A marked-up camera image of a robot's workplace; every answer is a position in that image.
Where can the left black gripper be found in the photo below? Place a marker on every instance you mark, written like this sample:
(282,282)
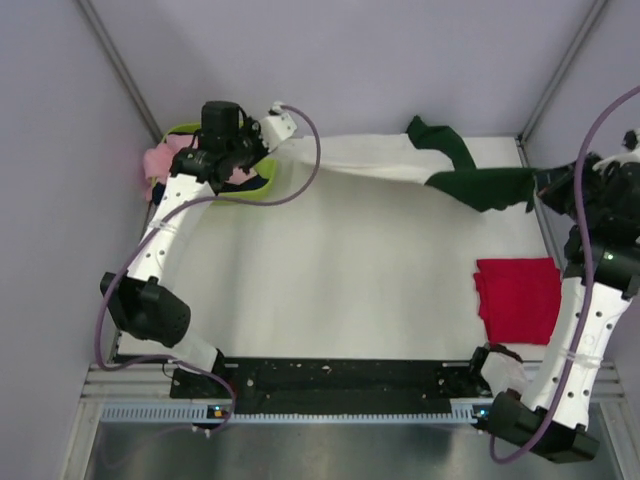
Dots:
(253,129)

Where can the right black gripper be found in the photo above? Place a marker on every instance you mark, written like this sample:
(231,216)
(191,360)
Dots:
(550,184)

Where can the white and green t-shirt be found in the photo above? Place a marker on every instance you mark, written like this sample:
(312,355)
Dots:
(432,156)

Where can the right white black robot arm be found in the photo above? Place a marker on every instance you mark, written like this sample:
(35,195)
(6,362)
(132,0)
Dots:
(548,414)

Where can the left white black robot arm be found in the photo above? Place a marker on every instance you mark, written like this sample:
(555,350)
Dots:
(139,297)

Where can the lime green plastic basin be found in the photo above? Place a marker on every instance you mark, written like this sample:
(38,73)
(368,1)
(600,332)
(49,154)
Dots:
(267,167)

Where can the navy blue t-shirt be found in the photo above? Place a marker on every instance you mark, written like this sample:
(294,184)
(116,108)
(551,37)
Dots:
(239,182)

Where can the pink t-shirt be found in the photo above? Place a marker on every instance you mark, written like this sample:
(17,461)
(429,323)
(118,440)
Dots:
(157,161)

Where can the folded red t-shirt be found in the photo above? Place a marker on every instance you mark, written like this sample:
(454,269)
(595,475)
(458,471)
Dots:
(519,299)

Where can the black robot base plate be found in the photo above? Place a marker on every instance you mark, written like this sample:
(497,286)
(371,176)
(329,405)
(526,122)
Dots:
(273,384)

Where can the grey slotted cable duct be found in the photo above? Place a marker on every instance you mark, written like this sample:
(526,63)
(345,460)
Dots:
(455,411)

